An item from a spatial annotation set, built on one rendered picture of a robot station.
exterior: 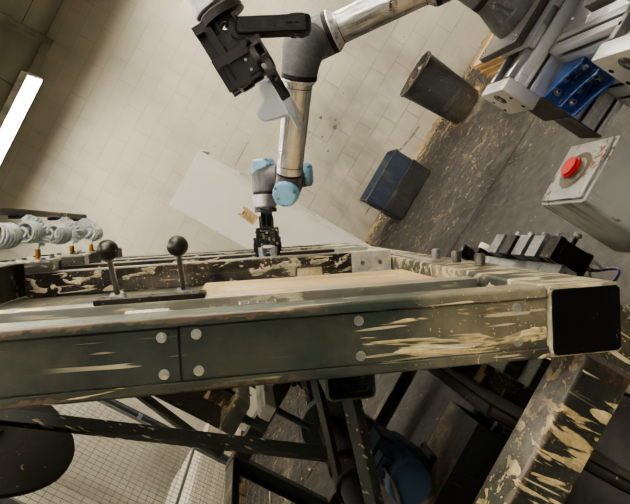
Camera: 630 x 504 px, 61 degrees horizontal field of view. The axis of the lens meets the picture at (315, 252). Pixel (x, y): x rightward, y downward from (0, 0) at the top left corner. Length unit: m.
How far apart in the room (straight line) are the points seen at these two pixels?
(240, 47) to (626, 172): 0.62
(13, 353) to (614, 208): 0.89
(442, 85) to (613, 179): 4.68
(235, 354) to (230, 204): 4.33
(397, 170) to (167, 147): 2.71
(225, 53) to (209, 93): 5.67
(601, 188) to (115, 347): 0.75
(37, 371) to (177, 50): 5.97
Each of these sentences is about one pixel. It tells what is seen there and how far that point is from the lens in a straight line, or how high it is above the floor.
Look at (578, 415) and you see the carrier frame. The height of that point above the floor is 0.76.
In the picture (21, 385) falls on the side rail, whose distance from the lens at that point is 0.84.
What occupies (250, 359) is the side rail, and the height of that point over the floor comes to 1.25.
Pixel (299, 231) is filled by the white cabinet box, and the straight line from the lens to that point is 5.07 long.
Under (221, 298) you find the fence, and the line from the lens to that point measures 1.01.
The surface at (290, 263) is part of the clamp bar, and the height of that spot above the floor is 1.17.
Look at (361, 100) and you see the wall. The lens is 6.52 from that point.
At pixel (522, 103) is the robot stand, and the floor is 0.93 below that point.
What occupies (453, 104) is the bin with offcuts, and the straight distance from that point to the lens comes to 5.61.
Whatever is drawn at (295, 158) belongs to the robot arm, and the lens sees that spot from 1.50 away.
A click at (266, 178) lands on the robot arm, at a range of 1.67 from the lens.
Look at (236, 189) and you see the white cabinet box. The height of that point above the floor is 1.58.
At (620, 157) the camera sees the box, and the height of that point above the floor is 0.91.
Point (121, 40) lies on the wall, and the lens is 6.80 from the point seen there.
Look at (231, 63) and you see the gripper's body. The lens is 0.86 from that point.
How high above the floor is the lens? 1.35
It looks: 8 degrees down
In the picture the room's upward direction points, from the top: 60 degrees counter-clockwise
